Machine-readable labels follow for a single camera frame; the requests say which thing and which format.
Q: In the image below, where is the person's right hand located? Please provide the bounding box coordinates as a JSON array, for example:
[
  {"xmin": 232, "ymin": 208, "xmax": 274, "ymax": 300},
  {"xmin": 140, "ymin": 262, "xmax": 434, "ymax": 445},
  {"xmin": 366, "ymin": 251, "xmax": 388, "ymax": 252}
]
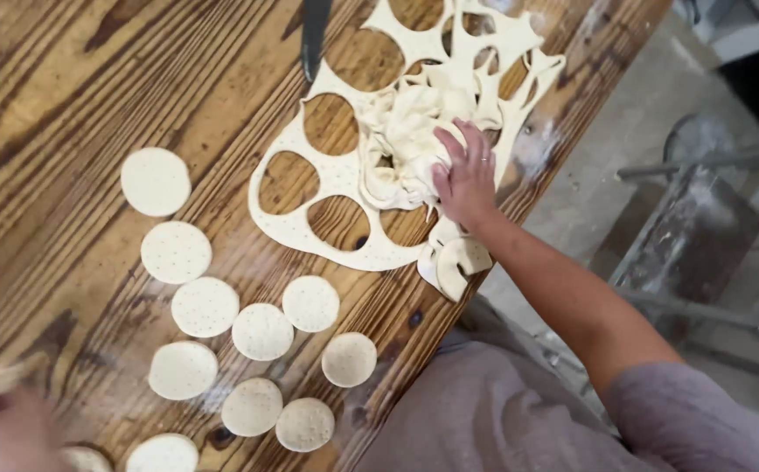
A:
[{"xmin": 431, "ymin": 118, "xmax": 500, "ymax": 229}]

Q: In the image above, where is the dough scrap sheet with holes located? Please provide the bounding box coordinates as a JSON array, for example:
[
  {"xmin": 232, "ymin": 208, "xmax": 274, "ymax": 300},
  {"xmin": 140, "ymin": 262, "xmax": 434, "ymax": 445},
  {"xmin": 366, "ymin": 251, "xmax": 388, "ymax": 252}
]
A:
[{"xmin": 248, "ymin": 0, "xmax": 567, "ymax": 304}]

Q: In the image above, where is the floury metal stand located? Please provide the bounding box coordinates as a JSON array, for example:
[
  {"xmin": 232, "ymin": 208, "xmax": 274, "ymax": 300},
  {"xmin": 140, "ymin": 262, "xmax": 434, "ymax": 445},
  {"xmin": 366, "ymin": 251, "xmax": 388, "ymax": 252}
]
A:
[{"xmin": 606, "ymin": 111, "xmax": 759, "ymax": 371}]

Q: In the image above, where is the person's mauve shirt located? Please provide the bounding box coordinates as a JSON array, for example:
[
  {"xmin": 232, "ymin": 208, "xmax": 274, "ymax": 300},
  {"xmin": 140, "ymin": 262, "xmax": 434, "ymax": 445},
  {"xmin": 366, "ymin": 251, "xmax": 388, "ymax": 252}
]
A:
[{"xmin": 353, "ymin": 298, "xmax": 759, "ymax": 472}]

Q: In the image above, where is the group of round dough discs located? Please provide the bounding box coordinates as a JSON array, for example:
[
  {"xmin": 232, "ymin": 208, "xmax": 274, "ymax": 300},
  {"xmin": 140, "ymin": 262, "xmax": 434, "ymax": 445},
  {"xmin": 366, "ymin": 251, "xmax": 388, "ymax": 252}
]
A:
[{"xmin": 61, "ymin": 147, "xmax": 378, "ymax": 472}]

